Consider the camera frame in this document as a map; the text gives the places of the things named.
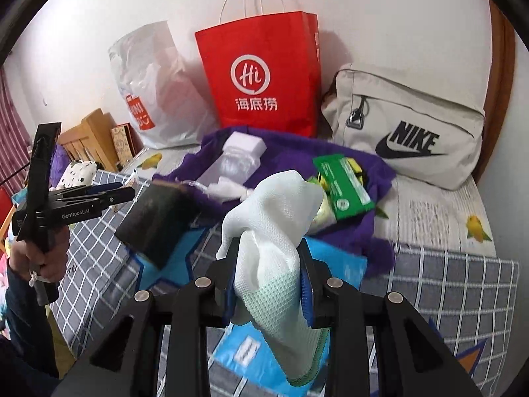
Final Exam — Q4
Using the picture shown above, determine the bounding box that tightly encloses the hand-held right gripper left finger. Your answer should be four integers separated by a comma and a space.
52, 238, 242, 397

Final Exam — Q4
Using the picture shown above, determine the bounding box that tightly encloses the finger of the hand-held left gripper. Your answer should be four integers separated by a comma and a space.
53, 181, 125, 201
61, 186, 137, 216

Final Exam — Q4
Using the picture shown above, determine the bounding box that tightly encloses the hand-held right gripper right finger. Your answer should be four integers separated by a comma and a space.
298, 238, 484, 397

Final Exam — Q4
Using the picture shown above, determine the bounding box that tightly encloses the dark green tin box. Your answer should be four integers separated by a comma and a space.
115, 182, 207, 269

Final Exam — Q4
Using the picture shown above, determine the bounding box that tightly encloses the blue tissue pack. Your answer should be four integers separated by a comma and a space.
136, 227, 368, 397

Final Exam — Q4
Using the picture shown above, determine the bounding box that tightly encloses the translucent mesh drawstring bag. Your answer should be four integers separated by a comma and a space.
194, 145, 263, 203

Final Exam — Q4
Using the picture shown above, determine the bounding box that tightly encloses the green foil packet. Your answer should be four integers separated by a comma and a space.
312, 154, 373, 221

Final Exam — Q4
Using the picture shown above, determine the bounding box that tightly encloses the yellow zip pouch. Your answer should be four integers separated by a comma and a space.
306, 157, 366, 199

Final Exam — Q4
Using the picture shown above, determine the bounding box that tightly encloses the white sponge block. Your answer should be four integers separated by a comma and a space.
223, 131, 267, 160

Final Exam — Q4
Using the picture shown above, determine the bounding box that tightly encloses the person's left forearm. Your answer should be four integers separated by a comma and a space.
0, 265, 61, 381

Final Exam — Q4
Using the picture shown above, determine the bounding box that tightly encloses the person's left hand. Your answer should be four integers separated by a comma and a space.
8, 228, 72, 285

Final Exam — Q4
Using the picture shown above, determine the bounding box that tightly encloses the white dotted pillow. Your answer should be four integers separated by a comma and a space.
56, 160, 98, 189

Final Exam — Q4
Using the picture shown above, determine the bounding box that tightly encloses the patterned cardboard box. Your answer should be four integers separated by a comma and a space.
110, 123, 143, 164

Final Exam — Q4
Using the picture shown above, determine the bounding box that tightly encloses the purple plush toy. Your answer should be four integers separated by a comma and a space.
52, 145, 69, 187

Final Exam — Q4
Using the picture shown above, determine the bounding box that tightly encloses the wooden bed headboard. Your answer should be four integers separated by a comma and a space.
58, 108, 118, 172

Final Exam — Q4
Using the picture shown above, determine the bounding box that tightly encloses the striped red curtain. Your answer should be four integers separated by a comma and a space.
0, 66, 31, 199

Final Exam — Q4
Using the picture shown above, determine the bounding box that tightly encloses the white plastic shopping bag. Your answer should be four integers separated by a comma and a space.
108, 21, 220, 150

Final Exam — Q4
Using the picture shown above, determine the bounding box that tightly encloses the grey checked blanket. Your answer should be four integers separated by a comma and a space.
50, 169, 521, 397

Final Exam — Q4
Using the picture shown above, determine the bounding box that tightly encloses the purple fleece cloth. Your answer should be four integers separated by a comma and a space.
153, 126, 397, 280

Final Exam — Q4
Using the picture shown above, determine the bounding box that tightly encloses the red paper bag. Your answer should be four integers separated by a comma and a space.
194, 0, 321, 138

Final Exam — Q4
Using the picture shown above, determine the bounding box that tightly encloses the beige waist bag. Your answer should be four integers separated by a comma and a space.
321, 64, 486, 191

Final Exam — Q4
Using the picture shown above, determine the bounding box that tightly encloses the white wrist strap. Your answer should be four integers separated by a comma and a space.
29, 271, 54, 288

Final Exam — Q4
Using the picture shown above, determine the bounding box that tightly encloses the wooden door frame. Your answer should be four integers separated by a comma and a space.
475, 0, 517, 185

